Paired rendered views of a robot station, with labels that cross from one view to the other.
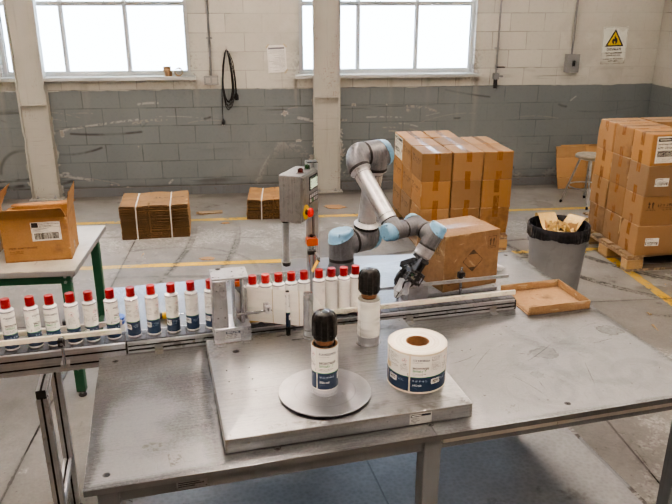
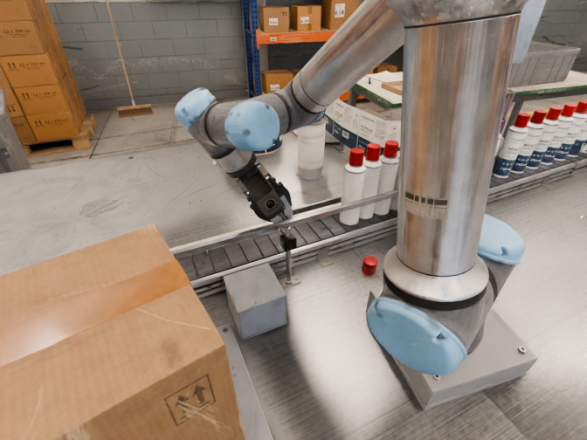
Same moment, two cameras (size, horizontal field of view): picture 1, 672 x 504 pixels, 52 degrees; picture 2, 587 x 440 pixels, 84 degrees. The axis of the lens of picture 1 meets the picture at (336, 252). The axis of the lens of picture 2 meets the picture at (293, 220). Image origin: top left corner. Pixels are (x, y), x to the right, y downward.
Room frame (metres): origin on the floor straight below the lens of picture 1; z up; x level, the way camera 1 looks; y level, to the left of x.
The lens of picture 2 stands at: (3.34, -0.36, 1.41)
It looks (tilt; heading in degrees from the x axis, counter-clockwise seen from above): 36 degrees down; 170
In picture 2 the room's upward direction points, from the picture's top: straight up
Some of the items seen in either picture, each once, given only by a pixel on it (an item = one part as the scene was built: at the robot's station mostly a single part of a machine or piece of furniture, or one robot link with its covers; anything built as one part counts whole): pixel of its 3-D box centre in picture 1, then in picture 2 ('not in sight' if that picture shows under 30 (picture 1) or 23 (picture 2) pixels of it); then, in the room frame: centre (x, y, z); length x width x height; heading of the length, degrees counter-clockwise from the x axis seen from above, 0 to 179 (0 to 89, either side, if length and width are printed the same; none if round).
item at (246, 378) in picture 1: (328, 375); (334, 151); (2.17, 0.03, 0.86); 0.80 x 0.67 x 0.05; 105
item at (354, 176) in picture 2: (355, 288); (352, 188); (2.66, -0.08, 0.98); 0.05 x 0.05 x 0.20
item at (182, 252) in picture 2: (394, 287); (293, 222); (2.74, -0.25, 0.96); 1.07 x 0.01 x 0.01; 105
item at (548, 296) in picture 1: (544, 296); not in sight; (2.88, -0.94, 0.85); 0.30 x 0.26 x 0.04; 105
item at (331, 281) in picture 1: (331, 291); (385, 179); (2.63, 0.02, 0.98); 0.05 x 0.05 x 0.20
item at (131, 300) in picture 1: (132, 311); (569, 132); (2.43, 0.78, 0.98); 0.05 x 0.05 x 0.20
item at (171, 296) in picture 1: (172, 307); (542, 139); (2.47, 0.64, 0.98); 0.05 x 0.05 x 0.20
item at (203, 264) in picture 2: (331, 318); (378, 216); (2.63, 0.02, 0.86); 1.65 x 0.08 x 0.04; 105
